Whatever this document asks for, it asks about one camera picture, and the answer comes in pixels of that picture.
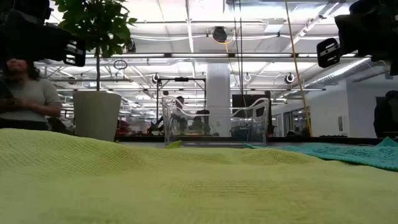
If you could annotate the teal blue microfiber towel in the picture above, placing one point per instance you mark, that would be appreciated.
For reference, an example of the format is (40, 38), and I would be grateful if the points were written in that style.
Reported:
(357, 155)

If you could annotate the black metal frame stand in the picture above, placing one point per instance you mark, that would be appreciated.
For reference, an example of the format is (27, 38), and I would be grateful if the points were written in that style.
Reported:
(182, 79)

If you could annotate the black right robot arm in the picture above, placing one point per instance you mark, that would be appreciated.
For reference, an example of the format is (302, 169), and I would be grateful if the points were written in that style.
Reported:
(373, 4)

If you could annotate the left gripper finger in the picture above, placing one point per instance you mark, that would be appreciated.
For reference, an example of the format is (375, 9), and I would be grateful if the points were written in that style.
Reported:
(74, 53)

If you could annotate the black screen panel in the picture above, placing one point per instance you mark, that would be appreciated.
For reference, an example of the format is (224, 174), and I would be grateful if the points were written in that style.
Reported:
(245, 102)

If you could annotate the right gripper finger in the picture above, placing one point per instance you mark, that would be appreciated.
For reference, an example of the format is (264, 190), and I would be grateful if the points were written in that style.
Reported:
(328, 53)

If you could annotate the white round column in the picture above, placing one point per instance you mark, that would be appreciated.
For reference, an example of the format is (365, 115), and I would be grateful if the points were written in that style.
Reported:
(218, 84)

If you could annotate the clear plastic bin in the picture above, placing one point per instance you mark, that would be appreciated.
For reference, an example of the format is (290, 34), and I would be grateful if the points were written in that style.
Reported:
(217, 124)

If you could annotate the silver ventilation duct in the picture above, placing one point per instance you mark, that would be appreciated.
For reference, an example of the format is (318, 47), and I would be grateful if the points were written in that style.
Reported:
(339, 73)

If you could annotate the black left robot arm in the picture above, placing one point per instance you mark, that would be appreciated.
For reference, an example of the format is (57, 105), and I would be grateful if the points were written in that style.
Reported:
(25, 7)

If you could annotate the white plant pot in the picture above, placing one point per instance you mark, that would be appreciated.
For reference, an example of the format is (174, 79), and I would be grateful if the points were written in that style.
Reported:
(96, 115)

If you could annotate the green leafy plant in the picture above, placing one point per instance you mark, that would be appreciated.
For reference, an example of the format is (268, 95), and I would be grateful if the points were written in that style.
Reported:
(96, 25)

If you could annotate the person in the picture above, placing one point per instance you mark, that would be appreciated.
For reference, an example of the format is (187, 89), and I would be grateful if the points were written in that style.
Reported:
(388, 118)
(180, 101)
(28, 93)

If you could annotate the yellow-green microfiber towel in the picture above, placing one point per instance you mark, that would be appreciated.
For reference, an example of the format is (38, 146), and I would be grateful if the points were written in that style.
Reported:
(186, 186)

